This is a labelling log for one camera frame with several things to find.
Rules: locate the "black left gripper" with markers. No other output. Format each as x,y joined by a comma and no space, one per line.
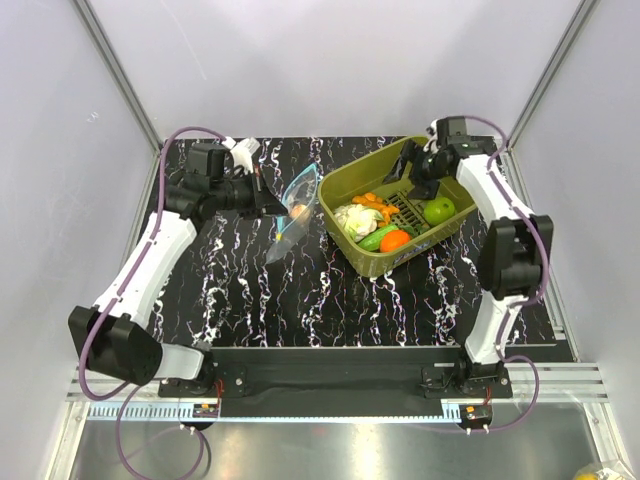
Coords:
263,202

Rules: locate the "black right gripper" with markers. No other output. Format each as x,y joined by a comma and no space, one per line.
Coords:
411,152

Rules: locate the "clear zip top bag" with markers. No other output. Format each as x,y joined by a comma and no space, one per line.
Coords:
299,198

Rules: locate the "pink toy food piece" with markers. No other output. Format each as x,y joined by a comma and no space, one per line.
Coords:
300,213

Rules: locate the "green toy apple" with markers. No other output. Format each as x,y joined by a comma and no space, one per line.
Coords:
438,210

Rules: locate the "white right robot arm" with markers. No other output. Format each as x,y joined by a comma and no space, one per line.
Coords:
513,264

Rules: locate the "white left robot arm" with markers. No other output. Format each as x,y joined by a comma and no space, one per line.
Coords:
111,336

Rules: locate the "orange toy carrot pieces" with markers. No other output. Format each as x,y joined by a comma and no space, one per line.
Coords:
371,200

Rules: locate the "white toy cauliflower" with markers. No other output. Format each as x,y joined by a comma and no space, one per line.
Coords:
357,220

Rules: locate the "orange toy fruit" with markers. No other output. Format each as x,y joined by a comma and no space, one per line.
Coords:
394,240

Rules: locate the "green toy cucumber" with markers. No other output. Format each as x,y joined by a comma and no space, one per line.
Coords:
372,241

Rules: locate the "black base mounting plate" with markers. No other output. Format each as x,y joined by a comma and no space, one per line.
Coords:
323,367

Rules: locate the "yellow object at corner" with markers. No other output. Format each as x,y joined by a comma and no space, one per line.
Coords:
601,472

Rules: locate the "aluminium frame rail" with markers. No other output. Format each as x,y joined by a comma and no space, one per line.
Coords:
249,399

